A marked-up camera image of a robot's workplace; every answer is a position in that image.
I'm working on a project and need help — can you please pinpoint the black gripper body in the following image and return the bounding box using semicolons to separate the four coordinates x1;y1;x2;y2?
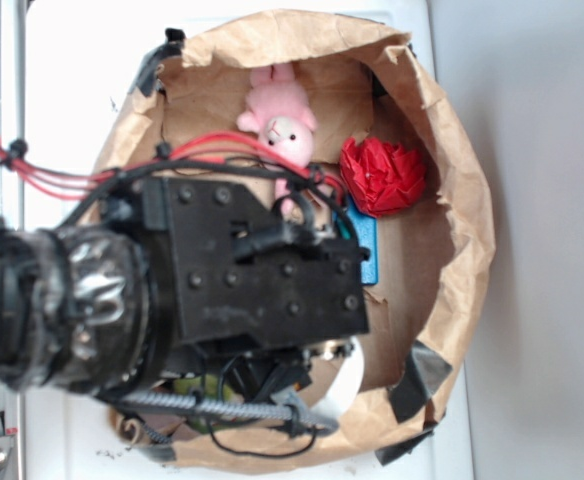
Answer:
137;177;369;395

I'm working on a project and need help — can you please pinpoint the green plush animal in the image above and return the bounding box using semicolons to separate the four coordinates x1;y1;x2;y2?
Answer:
171;372;243;436

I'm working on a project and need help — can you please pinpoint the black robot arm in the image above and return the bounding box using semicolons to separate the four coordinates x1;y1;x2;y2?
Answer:
0;177;369;399

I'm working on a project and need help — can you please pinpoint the blue wooden block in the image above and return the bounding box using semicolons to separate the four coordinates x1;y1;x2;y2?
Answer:
328;196;379;287

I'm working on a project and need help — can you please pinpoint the red tissue paper flower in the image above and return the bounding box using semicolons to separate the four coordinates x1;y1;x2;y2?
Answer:
339;138;427;218

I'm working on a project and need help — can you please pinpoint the pink plush bunny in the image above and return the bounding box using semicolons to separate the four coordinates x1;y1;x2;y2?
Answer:
235;63;334;217

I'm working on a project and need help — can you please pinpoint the brown paper bag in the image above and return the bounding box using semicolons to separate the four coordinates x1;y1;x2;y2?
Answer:
97;9;495;475

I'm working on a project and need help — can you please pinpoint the grey braided cable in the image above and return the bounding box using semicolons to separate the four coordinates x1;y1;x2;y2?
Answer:
114;389;341;446

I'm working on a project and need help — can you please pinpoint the red wire bundle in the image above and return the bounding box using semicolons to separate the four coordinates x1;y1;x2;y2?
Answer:
0;130;346;202

